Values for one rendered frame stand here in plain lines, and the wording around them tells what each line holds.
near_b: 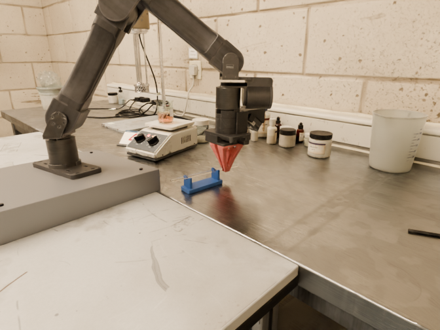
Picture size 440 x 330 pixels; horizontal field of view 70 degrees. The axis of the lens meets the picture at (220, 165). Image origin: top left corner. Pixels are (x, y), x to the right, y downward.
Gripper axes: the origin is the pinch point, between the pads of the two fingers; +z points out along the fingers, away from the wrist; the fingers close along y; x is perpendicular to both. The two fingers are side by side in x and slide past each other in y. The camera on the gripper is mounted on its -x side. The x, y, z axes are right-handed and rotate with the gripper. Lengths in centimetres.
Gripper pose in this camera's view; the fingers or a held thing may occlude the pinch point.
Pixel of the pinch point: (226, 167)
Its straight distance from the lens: 77.1
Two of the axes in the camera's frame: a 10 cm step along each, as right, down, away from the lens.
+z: -0.2, 9.5, 3.2
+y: -6.3, -2.6, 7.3
